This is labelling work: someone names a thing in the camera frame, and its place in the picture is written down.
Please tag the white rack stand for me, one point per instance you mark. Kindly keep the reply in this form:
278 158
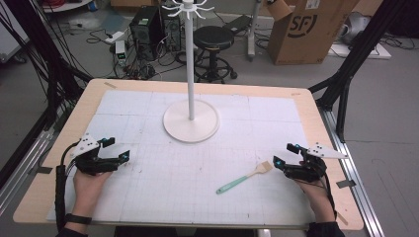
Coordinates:
191 65

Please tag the black tape piece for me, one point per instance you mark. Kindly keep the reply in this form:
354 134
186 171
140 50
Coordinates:
346 183
43 170

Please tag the white grid mat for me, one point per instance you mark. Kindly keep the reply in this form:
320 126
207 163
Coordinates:
164 184

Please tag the aluminium rail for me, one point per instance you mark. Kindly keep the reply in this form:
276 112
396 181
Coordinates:
355 174
23 168

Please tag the black wristband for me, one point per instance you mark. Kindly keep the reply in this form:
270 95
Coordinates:
77 219

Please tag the white round table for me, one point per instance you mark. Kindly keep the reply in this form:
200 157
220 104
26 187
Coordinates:
66 5

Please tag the black flat device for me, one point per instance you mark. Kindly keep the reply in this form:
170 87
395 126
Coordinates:
237 23

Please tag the black computer tower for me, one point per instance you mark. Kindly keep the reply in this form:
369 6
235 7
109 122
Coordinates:
173 33
145 33

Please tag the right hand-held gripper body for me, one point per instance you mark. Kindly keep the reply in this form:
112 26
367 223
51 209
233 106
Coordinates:
308 166

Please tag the small bench power supply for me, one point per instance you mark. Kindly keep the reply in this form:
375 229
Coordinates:
121 52

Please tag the large cardboard box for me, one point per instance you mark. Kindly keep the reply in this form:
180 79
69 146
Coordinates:
306 42

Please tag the tan tape piece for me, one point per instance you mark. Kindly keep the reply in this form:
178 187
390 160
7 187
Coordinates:
342 219
110 85

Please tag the grey appliance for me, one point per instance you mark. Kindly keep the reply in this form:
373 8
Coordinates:
355 28

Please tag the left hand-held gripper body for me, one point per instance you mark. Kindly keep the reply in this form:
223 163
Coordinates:
90 163

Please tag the white flat board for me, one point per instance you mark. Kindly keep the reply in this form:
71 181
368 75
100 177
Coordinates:
362 52

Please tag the person's left hand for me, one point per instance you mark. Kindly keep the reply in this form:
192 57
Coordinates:
89 189

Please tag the black metal frame stand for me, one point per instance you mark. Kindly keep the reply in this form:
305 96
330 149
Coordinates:
52 75
349 62

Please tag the black round stool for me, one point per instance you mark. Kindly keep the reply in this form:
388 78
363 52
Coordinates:
213 38

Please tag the person's right hand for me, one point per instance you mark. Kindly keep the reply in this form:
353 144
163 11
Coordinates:
314 196

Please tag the white power strip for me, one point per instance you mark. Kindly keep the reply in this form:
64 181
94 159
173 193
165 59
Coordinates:
114 37

